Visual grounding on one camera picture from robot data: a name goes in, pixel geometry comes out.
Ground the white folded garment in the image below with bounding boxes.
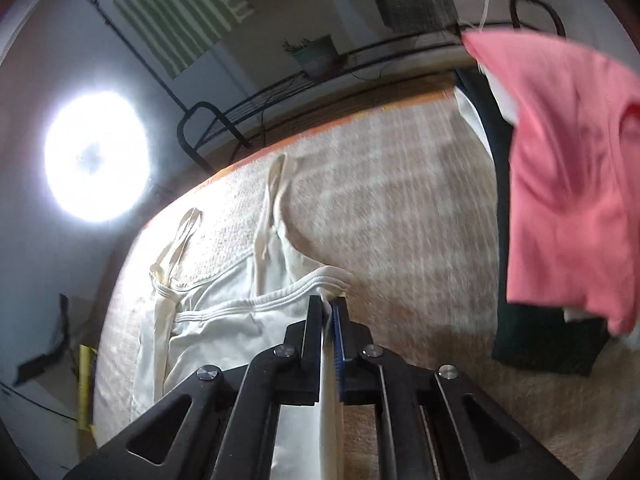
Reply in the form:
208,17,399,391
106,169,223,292
454,66,518,162

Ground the black metal shoe rack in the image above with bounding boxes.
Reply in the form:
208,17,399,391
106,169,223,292
176,0,568,174

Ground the round bright lamp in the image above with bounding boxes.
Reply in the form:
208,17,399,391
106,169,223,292
43,90,151,223

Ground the cream white camisole top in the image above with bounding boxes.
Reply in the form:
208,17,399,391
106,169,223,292
129,155,352,479

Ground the pink folded garment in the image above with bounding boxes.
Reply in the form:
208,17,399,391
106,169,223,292
462,29,639,336

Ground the dark green folded garment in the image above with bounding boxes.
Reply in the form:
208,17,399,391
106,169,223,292
453,66,614,377

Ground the green striped wall hanging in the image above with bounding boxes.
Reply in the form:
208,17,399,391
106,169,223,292
101,0,254,79

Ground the yellow stick on floor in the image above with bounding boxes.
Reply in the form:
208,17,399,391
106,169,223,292
77,344,98,432

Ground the potted plant in grey pot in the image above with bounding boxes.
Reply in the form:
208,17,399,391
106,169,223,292
282,35,340,79

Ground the plaid beige bed cover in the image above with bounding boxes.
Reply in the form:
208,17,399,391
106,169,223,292
93,96,639,479

